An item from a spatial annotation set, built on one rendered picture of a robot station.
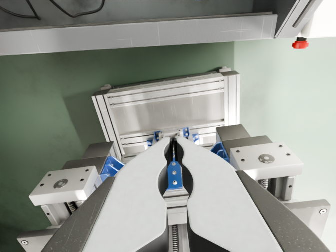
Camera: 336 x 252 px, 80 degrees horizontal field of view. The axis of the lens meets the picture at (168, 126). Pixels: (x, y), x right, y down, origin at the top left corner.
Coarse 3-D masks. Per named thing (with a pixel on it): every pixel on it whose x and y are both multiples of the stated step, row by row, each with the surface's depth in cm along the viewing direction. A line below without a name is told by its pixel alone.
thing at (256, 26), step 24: (72, 24) 35; (96, 24) 35; (120, 24) 35; (144, 24) 35; (168, 24) 35; (192, 24) 35; (216, 24) 35; (240, 24) 35; (264, 24) 35; (0, 48) 37; (24, 48) 37; (48, 48) 37; (72, 48) 37; (96, 48) 37
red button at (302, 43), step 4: (296, 40) 50; (300, 40) 49; (304, 40) 49; (292, 44) 51; (296, 44) 50; (300, 44) 49; (304, 44) 49; (308, 44) 49; (296, 48) 50; (300, 48) 50; (304, 48) 50
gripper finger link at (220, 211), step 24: (192, 144) 12; (192, 168) 10; (216, 168) 10; (192, 192) 8; (216, 192) 8; (240, 192) 8; (192, 216) 7; (216, 216) 7; (240, 216) 7; (192, 240) 7; (216, 240) 6; (240, 240) 6; (264, 240) 6
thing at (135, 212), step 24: (168, 144) 12; (144, 168) 10; (120, 192) 9; (144, 192) 9; (120, 216) 8; (144, 216) 7; (96, 240) 7; (120, 240) 7; (144, 240) 7; (168, 240) 8
